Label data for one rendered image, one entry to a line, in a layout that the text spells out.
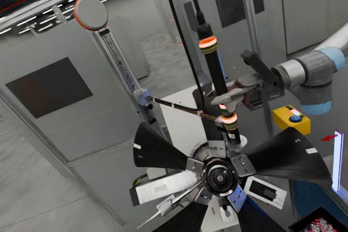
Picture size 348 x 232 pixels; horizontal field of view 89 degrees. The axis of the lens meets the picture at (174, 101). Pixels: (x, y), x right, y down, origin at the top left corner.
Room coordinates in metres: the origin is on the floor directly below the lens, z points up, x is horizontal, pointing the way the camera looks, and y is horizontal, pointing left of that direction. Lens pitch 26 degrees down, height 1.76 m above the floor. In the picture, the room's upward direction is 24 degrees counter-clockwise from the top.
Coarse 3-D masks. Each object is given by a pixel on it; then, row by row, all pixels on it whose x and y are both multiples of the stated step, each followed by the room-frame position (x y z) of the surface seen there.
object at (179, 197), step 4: (196, 184) 0.51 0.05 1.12; (200, 184) 0.50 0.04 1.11; (188, 188) 0.51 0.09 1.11; (192, 188) 0.50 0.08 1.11; (184, 192) 0.50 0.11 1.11; (188, 192) 0.50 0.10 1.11; (180, 196) 0.50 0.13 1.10; (184, 196) 0.49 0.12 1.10; (172, 200) 0.50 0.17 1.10; (176, 200) 0.49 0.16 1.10; (180, 200) 0.49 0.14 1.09; (172, 204) 0.49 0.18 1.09; (156, 212) 0.49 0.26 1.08; (160, 212) 0.49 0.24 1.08; (152, 216) 0.49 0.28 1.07; (156, 216) 0.48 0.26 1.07; (148, 220) 0.49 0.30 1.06
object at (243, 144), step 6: (216, 120) 0.48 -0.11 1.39; (216, 126) 0.48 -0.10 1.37; (222, 126) 0.46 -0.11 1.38; (222, 132) 0.47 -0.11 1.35; (228, 138) 0.46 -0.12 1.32; (240, 138) 0.45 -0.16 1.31; (228, 144) 0.45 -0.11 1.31; (240, 144) 0.43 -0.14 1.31; (246, 144) 0.42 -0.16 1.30; (234, 150) 0.42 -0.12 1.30; (240, 150) 0.41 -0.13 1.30
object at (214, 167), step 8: (208, 160) 0.52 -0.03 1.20; (216, 160) 0.45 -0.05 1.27; (224, 160) 0.45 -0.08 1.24; (208, 168) 0.44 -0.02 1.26; (216, 168) 0.43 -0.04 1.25; (224, 168) 0.42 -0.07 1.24; (232, 168) 0.41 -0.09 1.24; (200, 176) 0.50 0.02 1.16; (208, 176) 0.43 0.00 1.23; (216, 176) 0.42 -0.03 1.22; (224, 176) 0.41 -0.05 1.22; (232, 176) 0.40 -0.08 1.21; (208, 184) 0.41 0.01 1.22; (216, 184) 0.40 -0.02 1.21; (224, 184) 0.39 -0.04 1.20; (232, 184) 0.39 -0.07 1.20; (216, 192) 0.39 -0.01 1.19; (224, 192) 0.38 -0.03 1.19; (232, 192) 0.37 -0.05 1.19
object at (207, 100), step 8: (208, 88) 0.66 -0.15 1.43; (216, 96) 0.61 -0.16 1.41; (200, 104) 0.66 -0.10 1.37; (208, 104) 0.62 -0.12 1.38; (208, 112) 0.61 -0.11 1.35; (216, 112) 0.57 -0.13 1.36; (208, 120) 0.59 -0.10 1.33; (208, 128) 0.58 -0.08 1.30; (216, 128) 0.54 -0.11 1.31; (208, 136) 0.56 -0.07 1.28; (216, 136) 0.53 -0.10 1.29
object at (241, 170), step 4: (244, 156) 0.48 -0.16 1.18; (232, 160) 0.48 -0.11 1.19; (236, 160) 0.48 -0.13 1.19; (244, 160) 0.46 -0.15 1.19; (248, 160) 0.46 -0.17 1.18; (236, 164) 0.46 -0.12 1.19; (240, 164) 0.45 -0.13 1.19; (244, 164) 0.45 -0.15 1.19; (248, 164) 0.44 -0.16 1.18; (236, 168) 0.44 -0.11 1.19; (240, 168) 0.44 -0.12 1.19; (244, 168) 0.43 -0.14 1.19; (248, 168) 0.43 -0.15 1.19; (252, 168) 0.42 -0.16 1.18; (240, 172) 0.42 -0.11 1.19; (244, 172) 0.42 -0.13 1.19; (248, 172) 0.41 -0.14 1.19; (252, 172) 0.40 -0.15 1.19; (240, 176) 0.41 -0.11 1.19; (244, 176) 0.40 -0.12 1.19
